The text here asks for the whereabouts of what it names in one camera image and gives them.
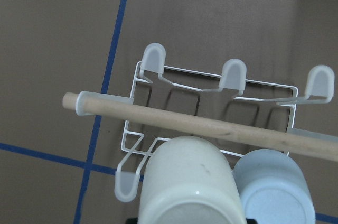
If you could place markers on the white wire cup rack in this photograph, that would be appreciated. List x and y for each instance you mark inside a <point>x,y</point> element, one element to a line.
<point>290,70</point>

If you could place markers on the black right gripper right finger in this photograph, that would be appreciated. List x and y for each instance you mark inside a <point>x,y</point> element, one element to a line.
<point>251,221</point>

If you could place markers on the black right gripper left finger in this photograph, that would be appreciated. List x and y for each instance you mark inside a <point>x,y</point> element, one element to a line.
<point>132,221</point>

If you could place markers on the cream white plastic cup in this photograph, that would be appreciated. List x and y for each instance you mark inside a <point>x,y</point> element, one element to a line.
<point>188,180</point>

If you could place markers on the light blue plastic cup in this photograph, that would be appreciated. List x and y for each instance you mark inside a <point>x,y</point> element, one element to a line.
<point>273,189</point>

